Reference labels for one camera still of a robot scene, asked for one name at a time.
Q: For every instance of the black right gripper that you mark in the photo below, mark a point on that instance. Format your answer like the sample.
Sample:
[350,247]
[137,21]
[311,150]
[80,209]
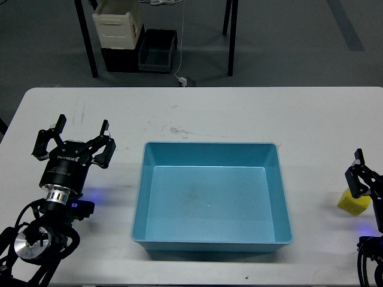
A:
[362,181]

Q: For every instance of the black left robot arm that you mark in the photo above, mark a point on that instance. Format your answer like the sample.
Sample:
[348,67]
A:
[43,235]

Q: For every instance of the yellow block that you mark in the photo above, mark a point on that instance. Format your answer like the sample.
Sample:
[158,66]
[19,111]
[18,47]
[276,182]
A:
[351,205]

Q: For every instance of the black box under crate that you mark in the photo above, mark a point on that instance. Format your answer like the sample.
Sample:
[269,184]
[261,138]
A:
[123,60]

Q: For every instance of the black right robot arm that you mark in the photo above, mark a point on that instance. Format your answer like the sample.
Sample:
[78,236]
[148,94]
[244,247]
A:
[369,247]

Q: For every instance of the black right table leg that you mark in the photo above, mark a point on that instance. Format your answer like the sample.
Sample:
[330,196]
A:
[232,41]

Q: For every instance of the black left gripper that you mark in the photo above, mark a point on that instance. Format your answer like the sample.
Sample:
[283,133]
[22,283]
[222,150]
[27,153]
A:
[67,164]

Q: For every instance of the white power adapter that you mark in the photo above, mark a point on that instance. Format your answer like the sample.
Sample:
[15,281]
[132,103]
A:
[182,81]

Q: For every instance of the black left table leg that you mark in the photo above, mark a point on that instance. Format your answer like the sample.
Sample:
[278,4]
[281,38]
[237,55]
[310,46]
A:
[86,37]

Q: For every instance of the dark grey storage bin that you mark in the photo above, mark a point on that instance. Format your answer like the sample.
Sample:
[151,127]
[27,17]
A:
[157,50]

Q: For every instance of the black rear table leg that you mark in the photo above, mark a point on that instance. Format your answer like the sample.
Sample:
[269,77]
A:
[226,17]

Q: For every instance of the black table leg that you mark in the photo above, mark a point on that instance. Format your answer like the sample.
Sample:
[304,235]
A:
[226,17]
[232,41]
[86,37]

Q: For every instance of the light blue plastic tray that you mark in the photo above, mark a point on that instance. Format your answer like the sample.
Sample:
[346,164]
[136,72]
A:
[211,196]

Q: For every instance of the cream plastic crate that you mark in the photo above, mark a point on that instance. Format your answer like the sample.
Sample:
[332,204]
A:
[118,24]

